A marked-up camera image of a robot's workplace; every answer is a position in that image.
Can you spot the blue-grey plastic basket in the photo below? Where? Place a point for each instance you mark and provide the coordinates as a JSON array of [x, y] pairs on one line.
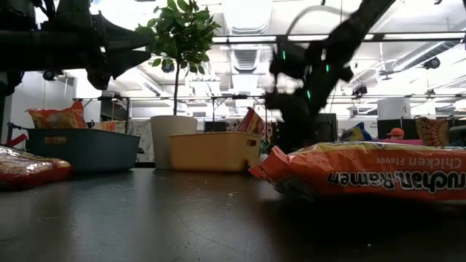
[[83, 149]]

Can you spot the black ceiling spotlight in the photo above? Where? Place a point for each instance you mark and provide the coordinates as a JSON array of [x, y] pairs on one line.
[[168, 66], [359, 91], [50, 75], [432, 63]]

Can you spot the large black monitor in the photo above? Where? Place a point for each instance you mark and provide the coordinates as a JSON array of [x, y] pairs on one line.
[[329, 127]]

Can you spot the black metal frame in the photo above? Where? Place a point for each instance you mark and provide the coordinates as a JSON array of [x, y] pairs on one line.
[[240, 97]]

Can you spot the pink plastic basket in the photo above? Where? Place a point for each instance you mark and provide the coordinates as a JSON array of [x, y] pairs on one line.
[[411, 142]]

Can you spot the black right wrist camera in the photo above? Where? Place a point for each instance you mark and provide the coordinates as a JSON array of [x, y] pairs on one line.
[[289, 60]]

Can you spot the black office chair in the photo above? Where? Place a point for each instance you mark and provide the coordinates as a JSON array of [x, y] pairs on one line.
[[458, 136]]

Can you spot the small black monitor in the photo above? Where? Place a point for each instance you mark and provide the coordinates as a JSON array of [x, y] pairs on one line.
[[215, 127]]

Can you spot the green leafy indoor tree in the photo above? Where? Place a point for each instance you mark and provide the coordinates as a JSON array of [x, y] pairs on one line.
[[182, 32]]

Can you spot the white patterned cloth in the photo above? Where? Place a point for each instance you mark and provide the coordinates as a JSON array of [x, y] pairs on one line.
[[143, 142]]

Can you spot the white ceiling air duct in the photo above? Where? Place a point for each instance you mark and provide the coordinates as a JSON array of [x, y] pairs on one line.
[[247, 14]]

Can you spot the black ceiling light rail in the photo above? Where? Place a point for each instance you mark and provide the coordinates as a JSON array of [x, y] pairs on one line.
[[251, 38]]

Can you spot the white cabinet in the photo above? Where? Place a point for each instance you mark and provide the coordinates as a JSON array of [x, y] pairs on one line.
[[394, 109]]

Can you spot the orange patterned cloth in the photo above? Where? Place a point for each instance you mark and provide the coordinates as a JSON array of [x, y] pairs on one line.
[[433, 132]]

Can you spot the red beef ramen pack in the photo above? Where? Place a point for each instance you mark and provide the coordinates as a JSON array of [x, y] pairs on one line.
[[252, 123], [29, 171]]

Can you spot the person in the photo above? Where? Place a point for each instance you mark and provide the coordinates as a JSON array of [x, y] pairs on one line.
[[396, 132]]

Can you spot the red bar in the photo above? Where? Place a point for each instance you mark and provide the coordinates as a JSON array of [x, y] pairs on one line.
[[20, 140]]

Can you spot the yellow plastic basket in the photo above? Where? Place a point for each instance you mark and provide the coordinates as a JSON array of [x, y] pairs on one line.
[[211, 153]]

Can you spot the blue shrimp ramen pack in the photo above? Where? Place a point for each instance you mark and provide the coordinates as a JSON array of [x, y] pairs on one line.
[[351, 134]]

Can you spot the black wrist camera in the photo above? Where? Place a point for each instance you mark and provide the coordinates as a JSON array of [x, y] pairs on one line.
[[289, 60], [73, 11]]

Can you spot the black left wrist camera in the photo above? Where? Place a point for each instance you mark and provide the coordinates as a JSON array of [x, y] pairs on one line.
[[73, 11]]

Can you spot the beige plant pot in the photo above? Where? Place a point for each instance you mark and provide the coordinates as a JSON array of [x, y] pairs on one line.
[[164, 142]]

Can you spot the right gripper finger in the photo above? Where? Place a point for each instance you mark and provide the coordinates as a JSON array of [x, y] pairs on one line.
[[308, 129], [290, 129]]

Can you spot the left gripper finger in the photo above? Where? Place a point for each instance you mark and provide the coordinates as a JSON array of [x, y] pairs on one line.
[[123, 38], [125, 62]]

